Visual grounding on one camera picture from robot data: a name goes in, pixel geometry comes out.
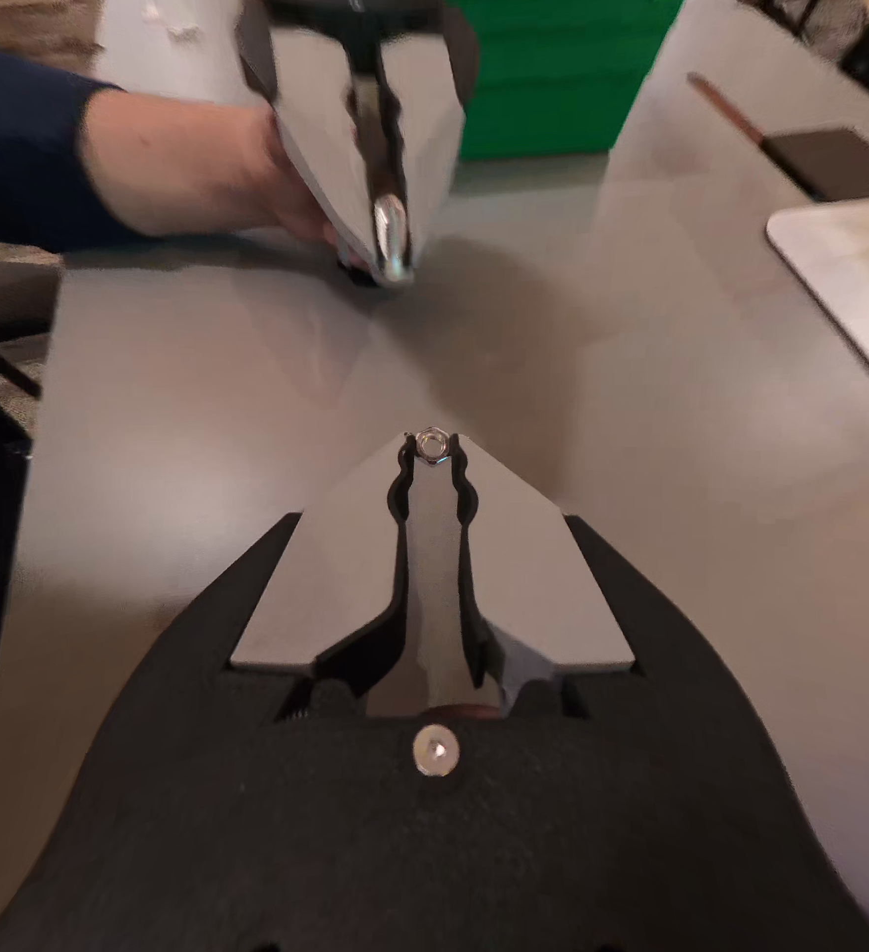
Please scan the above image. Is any person's black office chair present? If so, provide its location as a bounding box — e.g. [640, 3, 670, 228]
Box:
[0, 260, 59, 399]

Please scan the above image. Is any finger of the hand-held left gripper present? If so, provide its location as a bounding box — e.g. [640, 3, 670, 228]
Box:
[271, 30, 385, 284]
[375, 37, 468, 276]

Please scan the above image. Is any document stand with wooden board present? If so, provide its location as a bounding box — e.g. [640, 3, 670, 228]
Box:
[766, 195, 869, 414]

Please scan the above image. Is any person's left hand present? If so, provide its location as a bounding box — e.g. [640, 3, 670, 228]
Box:
[252, 104, 340, 248]

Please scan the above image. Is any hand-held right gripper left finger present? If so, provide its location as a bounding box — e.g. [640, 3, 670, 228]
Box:
[230, 433, 414, 696]

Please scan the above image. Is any green plastic bin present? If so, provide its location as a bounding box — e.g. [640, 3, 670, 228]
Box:
[445, 0, 687, 162]

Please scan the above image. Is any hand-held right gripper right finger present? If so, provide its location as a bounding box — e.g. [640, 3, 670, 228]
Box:
[445, 435, 637, 689]

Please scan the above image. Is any medium silver bolt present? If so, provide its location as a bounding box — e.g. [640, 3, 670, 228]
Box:
[371, 192, 414, 287]

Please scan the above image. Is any person's left forearm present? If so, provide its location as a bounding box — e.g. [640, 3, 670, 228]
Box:
[0, 41, 279, 254]

